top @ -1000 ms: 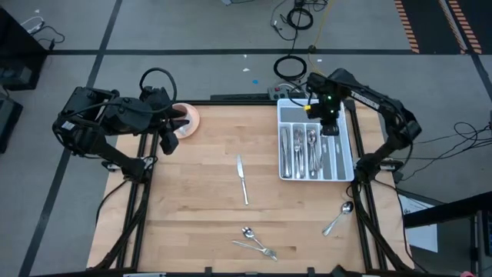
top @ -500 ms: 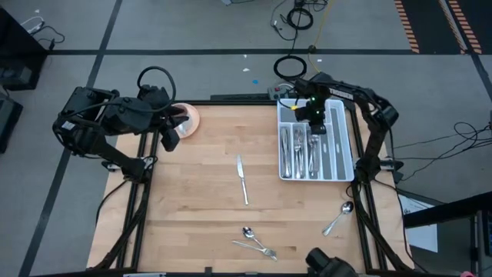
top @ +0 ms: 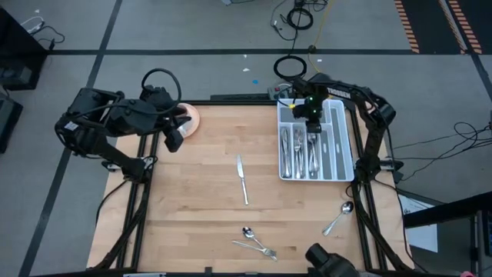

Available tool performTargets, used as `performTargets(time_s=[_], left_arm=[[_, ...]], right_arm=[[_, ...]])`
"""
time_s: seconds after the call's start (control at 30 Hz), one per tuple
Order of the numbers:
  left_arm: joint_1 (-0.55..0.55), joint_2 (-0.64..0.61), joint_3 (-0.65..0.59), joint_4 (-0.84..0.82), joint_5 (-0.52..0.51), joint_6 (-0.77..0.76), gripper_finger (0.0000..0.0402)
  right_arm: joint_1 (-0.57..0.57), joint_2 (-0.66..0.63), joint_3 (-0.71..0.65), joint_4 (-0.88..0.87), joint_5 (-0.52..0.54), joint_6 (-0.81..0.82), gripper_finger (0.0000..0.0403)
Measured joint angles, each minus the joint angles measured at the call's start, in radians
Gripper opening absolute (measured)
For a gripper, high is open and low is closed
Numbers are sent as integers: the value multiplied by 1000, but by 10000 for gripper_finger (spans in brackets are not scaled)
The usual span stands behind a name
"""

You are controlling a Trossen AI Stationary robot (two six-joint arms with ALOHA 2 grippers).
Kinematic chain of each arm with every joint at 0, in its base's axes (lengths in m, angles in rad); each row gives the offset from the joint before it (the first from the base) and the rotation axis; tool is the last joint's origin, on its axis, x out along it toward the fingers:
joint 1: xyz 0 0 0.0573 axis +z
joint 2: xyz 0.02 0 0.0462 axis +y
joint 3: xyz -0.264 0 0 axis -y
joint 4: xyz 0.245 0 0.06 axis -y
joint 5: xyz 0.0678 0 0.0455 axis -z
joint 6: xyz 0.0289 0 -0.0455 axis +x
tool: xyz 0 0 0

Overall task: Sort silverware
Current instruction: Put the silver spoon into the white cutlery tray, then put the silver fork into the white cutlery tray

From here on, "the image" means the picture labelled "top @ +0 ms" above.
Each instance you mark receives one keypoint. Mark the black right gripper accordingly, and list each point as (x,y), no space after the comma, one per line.
(317,107)

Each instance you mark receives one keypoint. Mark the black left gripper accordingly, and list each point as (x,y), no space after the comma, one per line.
(165,107)

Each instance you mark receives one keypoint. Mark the silver spoon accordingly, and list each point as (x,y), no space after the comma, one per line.
(248,232)
(315,157)
(317,165)
(313,165)
(347,207)
(311,154)
(310,161)

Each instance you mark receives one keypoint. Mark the silver fork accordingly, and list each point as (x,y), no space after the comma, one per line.
(297,154)
(303,167)
(295,161)
(299,165)
(301,157)
(296,171)

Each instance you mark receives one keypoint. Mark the silver table knife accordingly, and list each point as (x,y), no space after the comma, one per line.
(282,154)
(284,161)
(241,169)
(289,157)
(283,169)
(286,154)
(288,165)

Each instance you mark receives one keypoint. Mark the silver knife foreground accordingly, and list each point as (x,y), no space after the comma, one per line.
(246,244)

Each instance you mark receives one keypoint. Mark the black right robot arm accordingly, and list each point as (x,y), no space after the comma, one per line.
(369,111)

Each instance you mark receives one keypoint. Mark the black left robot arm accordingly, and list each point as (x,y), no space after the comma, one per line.
(115,115)

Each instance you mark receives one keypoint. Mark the white mug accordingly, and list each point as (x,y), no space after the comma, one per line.
(185,125)

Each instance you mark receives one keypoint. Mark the pink plate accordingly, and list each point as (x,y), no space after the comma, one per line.
(194,115)

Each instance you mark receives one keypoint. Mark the white cutlery tray grey liners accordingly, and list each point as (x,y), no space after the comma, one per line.
(340,154)

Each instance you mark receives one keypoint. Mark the grey power strip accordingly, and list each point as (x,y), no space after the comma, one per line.
(273,93)

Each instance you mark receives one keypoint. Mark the black beam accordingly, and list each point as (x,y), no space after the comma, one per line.
(442,215)

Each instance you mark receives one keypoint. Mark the white paper sheet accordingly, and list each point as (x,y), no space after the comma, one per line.
(423,238)

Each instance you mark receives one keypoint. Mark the black mat orange striped edges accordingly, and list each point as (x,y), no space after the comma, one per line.
(430,23)

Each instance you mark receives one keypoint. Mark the black box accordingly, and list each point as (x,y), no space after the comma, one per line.
(7,123)

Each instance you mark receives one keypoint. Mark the black cabinet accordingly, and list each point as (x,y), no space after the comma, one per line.
(15,42)

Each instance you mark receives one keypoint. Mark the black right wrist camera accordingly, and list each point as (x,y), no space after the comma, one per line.
(299,111)

